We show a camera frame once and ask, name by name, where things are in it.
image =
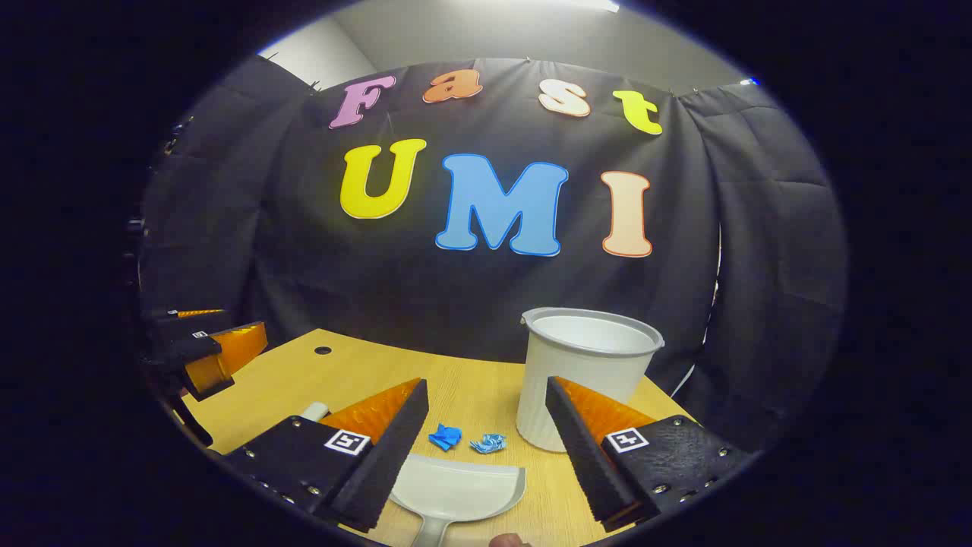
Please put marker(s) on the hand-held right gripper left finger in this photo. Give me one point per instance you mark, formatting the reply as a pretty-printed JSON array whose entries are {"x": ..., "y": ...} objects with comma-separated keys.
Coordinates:
[{"x": 387, "y": 456}]

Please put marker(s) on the white ribbed garbage bin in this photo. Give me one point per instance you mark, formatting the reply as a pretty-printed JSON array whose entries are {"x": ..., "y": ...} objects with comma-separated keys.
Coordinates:
[{"x": 585, "y": 357}]

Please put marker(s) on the light blue paper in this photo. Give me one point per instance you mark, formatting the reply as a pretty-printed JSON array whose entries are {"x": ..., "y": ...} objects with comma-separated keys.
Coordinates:
[{"x": 487, "y": 444}]

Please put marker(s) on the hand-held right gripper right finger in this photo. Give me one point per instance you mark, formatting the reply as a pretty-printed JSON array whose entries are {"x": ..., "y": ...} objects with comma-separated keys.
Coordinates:
[{"x": 585, "y": 456}]

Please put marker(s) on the grey white dustpan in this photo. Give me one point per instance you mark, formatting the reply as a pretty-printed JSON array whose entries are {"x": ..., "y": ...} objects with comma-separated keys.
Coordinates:
[{"x": 456, "y": 486}]

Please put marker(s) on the dark blue paper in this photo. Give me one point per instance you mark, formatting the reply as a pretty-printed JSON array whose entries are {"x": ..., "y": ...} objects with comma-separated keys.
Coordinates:
[{"x": 445, "y": 437}]

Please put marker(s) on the long ceiling light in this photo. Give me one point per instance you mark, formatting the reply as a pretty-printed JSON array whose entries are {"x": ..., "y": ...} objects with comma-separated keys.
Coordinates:
[{"x": 600, "y": 4}]

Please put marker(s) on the small white broom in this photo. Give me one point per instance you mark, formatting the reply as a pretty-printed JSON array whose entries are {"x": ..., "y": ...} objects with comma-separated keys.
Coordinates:
[{"x": 314, "y": 411}]

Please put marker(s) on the black backdrop cloth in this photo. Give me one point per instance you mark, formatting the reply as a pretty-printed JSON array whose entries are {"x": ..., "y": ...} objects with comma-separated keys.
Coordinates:
[{"x": 456, "y": 289}]

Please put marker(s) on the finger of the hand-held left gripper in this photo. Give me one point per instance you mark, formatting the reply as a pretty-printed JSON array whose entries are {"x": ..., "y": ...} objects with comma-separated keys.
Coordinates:
[
  {"x": 171, "y": 323},
  {"x": 182, "y": 348}
]

